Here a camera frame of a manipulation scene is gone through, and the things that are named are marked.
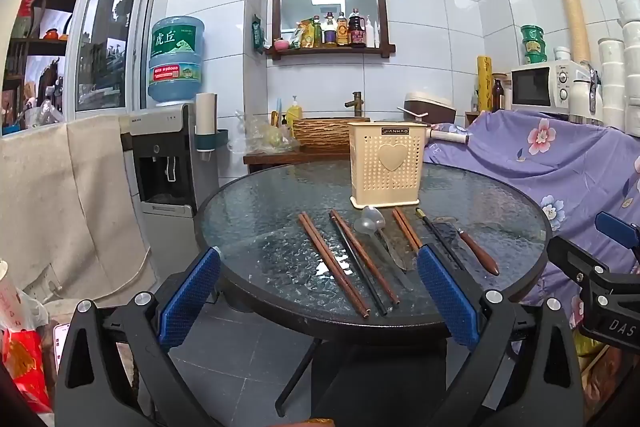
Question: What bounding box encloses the green hanging packet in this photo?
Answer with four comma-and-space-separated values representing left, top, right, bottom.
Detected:
251, 14, 265, 54

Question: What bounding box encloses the dark soy sauce bottle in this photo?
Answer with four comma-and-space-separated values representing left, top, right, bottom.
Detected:
348, 8, 366, 48

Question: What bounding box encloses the grey water dispenser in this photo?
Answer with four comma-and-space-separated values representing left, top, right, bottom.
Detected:
120, 103, 221, 220

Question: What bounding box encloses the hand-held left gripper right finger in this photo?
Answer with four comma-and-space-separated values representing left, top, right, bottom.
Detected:
415, 244, 586, 427

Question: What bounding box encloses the cream pan with lid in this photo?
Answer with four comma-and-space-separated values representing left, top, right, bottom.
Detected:
425, 129, 471, 145

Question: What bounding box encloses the blue water jug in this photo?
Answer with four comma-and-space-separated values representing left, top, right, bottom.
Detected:
147, 16, 206, 105

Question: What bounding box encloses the stack of white cups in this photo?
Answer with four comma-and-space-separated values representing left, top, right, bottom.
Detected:
587, 0, 640, 132

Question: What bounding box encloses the white wall socket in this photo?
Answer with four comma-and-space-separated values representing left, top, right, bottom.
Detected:
22, 264, 63, 303

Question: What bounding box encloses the dull grey spoon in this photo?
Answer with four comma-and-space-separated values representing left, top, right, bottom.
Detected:
353, 214, 401, 278

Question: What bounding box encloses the brown wooden side table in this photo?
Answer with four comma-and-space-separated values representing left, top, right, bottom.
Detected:
243, 142, 436, 175

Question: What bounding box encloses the wooden framed mirror shelf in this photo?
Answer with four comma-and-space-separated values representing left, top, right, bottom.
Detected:
260, 0, 397, 60

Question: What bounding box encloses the beige hanging cloth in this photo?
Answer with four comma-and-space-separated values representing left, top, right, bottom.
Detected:
0, 114, 158, 303

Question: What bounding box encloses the black chopstick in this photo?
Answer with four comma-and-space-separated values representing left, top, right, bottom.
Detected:
415, 208, 471, 273
329, 211, 388, 316

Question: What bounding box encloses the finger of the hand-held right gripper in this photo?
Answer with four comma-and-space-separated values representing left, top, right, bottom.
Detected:
546, 234, 640, 295
595, 212, 640, 254

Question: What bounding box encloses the brown woven basin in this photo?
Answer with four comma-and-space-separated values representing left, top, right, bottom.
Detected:
291, 117, 358, 152

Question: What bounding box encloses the white printed bag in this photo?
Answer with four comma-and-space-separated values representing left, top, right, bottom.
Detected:
0, 259, 48, 333

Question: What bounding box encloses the sliding glass window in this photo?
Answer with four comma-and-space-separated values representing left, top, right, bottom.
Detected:
0, 0, 161, 138

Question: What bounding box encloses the teal plastic holder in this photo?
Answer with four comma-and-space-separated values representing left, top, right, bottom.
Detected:
195, 129, 230, 154

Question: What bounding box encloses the dark wooden display shelf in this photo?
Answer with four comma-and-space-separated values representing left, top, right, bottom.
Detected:
0, 0, 76, 128

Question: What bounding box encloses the yellow roll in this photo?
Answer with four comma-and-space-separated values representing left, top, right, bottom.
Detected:
476, 55, 493, 114

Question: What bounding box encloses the white microwave oven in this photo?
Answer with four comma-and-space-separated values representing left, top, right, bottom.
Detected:
510, 61, 588, 115

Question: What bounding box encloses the wooden handled knife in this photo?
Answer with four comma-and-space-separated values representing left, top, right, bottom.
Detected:
432, 216, 501, 277

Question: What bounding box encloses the smartphone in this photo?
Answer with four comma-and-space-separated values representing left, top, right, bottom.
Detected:
52, 322, 76, 375

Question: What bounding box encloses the brown and cream rice cooker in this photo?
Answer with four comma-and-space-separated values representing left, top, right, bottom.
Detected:
404, 92, 457, 125

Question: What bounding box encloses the tall beige cup stack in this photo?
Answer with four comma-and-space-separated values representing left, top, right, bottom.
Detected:
554, 0, 593, 65

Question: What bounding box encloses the white electric kettle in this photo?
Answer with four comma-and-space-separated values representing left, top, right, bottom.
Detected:
570, 62, 606, 125

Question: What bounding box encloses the clear plastic bag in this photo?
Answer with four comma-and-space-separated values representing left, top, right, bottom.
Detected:
227, 112, 301, 155

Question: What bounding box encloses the brown wooden chopstick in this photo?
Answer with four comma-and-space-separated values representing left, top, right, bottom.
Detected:
397, 207, 425, 250
302, 212, 372, 315
332, 209, 400, 307
298, 213, 366, 319
392, 208, 420, 253

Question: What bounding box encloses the cream plastic utensil holder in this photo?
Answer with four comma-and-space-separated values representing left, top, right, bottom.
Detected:
348, 122, 428, 209

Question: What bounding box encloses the purple floral cloth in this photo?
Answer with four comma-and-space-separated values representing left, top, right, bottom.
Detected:
425, 109, 640, 348

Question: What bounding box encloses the yellow snack packet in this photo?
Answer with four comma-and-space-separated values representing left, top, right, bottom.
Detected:
290, 21, 316, 49

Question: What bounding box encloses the yellow soap dispenser bottle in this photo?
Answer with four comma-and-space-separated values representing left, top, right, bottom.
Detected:
285, 96, 304, 128

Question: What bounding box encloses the red plastic bag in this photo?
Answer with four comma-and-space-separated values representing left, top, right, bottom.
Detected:
0, 327, 53, 413

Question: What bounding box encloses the white cylindrical tube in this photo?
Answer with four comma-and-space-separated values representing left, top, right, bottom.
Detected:
195, 92, 218, 152

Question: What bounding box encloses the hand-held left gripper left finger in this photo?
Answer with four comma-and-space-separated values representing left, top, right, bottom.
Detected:
54, 247, 236, 427

